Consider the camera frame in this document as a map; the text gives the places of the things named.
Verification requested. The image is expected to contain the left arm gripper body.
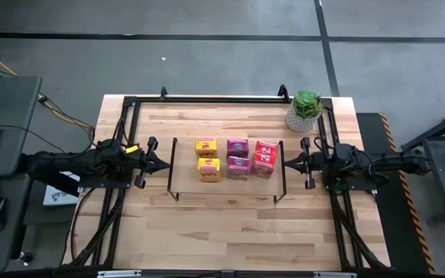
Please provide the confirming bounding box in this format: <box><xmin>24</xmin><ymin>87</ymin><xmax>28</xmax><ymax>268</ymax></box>
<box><xmin>129</xmin><ymin>136</ymin><xmax>159</xmax><ymax>190</ymax></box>

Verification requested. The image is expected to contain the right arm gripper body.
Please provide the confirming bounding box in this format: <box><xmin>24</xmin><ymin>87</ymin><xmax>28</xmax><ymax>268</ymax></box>
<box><xmin>300</xmin><ymin>137</ymin><xmax>326</xmax><ymax>191</ymax></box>

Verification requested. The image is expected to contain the red Froot Loops cereal box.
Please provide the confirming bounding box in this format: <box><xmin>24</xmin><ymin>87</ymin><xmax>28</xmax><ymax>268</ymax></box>
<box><xmin>250</xmin><ymin>152</ymin><xmax>277</xmax><ymax>180</ymax></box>
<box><xmin>253</xmin><ymin>140</ymin><xmax>279</xmax><ymax>158</ymax></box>

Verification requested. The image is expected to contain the yellow Corn Pops cereal box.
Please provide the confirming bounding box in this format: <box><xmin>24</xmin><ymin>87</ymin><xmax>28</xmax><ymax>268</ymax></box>
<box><xmin>194</xmin><ymin>137</ymin><xmax>219</xmax><ymax>159</ymax></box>
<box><xmin>196</xmin><ymin>157</ymin><xmax>223</xmax><ymax>183</ymax></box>

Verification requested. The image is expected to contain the purple Raisin Bran cereal box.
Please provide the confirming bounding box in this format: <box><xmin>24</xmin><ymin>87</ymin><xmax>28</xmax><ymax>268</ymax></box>
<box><xmin>226</xmin><ymin>155</ymin><xmax>251</xmax><ymax>181</ymax></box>
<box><xmin>226</xmin><ymin>137</ymin><xmax>250</xmax><ymax>158</ymax></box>

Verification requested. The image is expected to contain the wooden shelf with black legs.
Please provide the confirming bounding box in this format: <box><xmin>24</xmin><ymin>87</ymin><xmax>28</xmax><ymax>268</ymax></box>
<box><xmin>167</xmin><ymin>137</ymin><xmax>287</xmax><ymax>205</ymax></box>

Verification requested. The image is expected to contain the succulent in white patterned pot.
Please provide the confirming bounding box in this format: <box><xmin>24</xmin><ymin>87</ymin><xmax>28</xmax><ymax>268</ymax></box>
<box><xmin>284</xmin><ymin>90</ymin><xmax>324</xmax><ymax>134</ymax></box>

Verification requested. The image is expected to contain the white printed cardboard box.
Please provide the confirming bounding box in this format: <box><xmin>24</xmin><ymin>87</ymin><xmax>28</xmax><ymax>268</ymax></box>
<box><xmin>42</xmin><ymin>172</ymin><xmax>80</xmax><ymax>207</ymax></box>

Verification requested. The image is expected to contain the black mat with hazard stripe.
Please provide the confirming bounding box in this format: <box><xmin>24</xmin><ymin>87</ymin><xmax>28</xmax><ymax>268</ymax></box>
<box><xmin>355</xmin><ymin>111</ymin><xmax>436</xmax><ymax>275</ymax></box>

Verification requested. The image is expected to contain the grey metal table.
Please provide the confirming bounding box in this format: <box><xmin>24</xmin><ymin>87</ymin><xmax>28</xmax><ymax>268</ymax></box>
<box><xmin>401</xmin><ymin>100</ymin><xmax>445</xmax><ymax>223</ymax></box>

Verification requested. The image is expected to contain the grey desk top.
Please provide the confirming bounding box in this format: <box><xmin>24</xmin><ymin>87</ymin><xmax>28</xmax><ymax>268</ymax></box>
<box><xmin>0</xmin><ymin>76</ymin><xmax>43</xmax><ymax>178</ymax></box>
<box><xmin>0</xmin><ymin>173</ymin><xmax>32</xmax><ymax>273</ymax></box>

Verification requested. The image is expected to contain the black chair caster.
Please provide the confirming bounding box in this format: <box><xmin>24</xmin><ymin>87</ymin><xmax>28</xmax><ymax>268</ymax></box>
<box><xmin>18</xmin><ymin>250</ymin><xmax>34</xmax><ymax>266</ymax></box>

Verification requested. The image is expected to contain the black aluminium table frame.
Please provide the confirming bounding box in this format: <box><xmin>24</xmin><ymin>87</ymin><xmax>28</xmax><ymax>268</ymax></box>
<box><xmin>62</xmin><ymin>83</ymin><xmax>392</xmax><ymax>278</ymax></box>

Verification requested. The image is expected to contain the black floor cable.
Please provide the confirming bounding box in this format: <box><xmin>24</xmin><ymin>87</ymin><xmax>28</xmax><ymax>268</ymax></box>
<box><xmin>38</xmin><ymin>92</ymin><xmax>97</xmax><ymax>148</ymax></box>

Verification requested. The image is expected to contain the black looped cable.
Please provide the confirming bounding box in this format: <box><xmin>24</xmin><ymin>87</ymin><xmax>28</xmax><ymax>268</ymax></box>
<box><xmin>70</xmin><ymin>187</ymin><xmax>98</xmax><ymax>260</ymax></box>

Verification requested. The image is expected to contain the black keyboard cable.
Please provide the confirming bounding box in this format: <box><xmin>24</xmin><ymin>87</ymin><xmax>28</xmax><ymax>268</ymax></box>
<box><xmin>0</xmin><ymin>123</ymin><xmax>69</xmax><ymax>155</ymax></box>

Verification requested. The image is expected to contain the silver metal bracket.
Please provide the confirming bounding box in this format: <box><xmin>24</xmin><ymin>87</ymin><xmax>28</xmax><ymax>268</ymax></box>
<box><xmin>314</xmin><ymin>272</ymin><xmax>357</xmax><ymax>278</ymax></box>
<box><xmin>97</xmin><ymin>270</ymin><xmax>142</xmax><ymax>278</ymax></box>

